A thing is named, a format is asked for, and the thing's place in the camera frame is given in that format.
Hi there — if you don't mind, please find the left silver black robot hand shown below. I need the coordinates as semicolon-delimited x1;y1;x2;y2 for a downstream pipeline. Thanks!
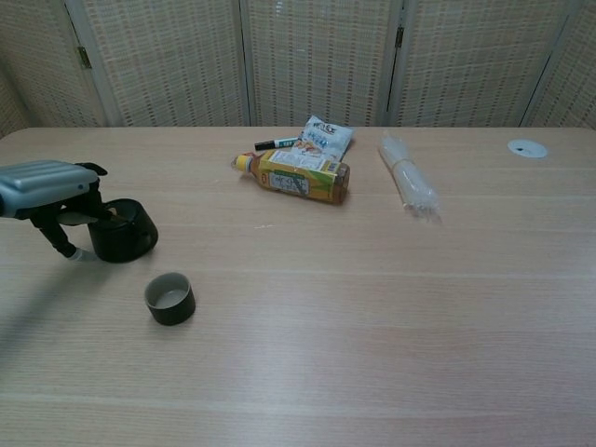
0;159;117;264

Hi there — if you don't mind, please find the dark green teapot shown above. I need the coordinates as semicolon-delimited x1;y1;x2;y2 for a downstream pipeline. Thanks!
87;197;159;264

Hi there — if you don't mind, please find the dark green cup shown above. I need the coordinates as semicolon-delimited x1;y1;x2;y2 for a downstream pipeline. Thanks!
143;272;197;327

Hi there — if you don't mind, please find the black white marker pen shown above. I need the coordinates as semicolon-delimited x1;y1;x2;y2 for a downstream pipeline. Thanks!
253;135;302;151

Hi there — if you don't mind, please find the yellow label tea bottle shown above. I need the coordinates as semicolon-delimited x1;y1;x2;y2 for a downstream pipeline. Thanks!
230;148;352;206

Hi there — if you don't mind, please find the white snack bag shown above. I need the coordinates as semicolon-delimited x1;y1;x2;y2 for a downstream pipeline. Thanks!
294;115;355;162

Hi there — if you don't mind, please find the woven folding screen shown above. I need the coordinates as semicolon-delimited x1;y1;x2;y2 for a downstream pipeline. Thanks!
0;0;596;129

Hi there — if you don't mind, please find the white round sticker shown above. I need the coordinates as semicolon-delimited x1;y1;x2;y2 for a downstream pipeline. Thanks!
507;138;549;159

